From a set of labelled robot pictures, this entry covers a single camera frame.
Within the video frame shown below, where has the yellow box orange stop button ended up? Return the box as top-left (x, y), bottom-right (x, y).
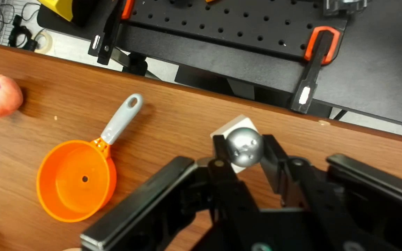
top-left (38, 0), bottom-right (101, 26)

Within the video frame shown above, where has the orange saucepan grey handle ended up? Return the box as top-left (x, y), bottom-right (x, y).
top-left (35, 92), bottom-right (145, 225)

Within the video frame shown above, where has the silver metal ball object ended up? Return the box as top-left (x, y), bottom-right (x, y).
top-left (210, 115), bottom-right (265, 175)

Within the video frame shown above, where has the pink plush bunny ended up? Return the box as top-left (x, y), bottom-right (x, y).
top-left (0, 74), bottom-right (25, 120)

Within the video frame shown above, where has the black cable bundle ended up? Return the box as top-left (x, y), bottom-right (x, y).
top-left (4, 13), bottom-right (39, 52)

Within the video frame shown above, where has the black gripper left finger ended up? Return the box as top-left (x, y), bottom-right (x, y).
top-left (208, 134), bottom-right (263, 251)

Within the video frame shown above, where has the black perforated breadboard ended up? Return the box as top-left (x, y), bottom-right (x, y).
top-left (36, 0), bottom-right (402, 132)

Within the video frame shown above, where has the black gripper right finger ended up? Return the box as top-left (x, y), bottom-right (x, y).
top-left (261, 134), bottom-right (352, 251)

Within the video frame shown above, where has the clear tape roll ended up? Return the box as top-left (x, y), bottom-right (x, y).
top-left (32, 30), bottom-right (53, 53)

